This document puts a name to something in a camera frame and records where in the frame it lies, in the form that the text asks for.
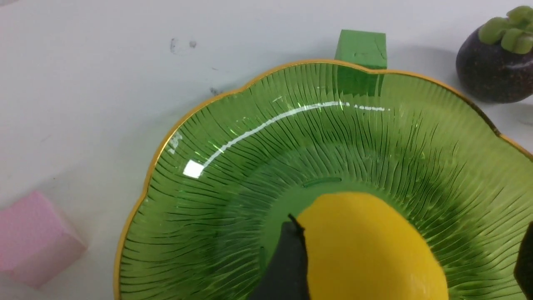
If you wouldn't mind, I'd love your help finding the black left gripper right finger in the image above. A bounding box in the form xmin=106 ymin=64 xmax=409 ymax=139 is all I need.
xmin=514 ymin=222 xmax=533 ymax=300

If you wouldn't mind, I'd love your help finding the green foam cube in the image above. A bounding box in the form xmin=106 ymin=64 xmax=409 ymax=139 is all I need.
xmin=334 ymin=29 xmax=388 ymax=70

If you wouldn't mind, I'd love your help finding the dark purple toy mangosteen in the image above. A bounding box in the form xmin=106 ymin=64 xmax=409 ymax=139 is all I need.
xmin=456 ymin=5 xmax=533 ymax=104

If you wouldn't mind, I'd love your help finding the pink foam cube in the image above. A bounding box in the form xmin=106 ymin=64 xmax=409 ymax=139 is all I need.
xmin=0 ymin=192 xmax=87 ymax=288

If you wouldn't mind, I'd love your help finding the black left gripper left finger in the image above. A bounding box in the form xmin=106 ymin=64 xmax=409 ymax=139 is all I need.
xmin=249 ymin=214 xmax=311 ymax=300

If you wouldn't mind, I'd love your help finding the green glass leaf plate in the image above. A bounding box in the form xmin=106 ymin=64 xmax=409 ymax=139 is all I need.
xmin=113 ymin=60 xmax=532 ymax=300

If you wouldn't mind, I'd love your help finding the yellow toy lemon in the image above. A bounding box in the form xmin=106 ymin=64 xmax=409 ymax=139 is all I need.
xmin=297 ymin=192 xmax=450 ymax=300

